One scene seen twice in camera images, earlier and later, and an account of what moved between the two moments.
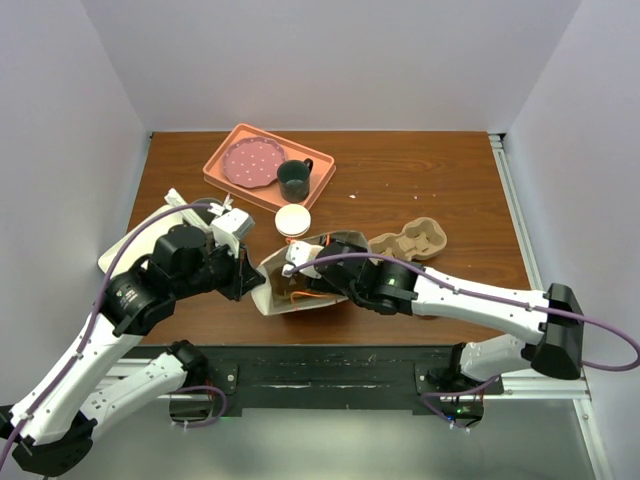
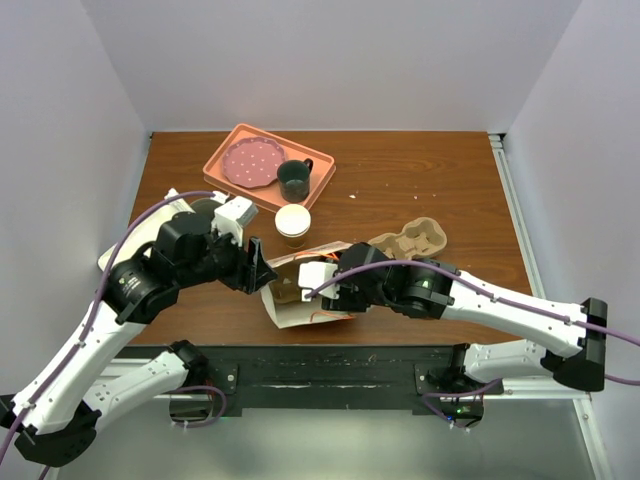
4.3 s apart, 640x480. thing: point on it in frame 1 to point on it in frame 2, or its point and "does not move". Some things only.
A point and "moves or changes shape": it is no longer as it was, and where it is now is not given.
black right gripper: [358, 248] to [343, 301]
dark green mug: [294, 179] does not move
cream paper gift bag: [261, 278] moves or changes shape
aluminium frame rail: [529, 384] does not move
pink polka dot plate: [252, 162] does not move
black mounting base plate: [337, 378] does not move
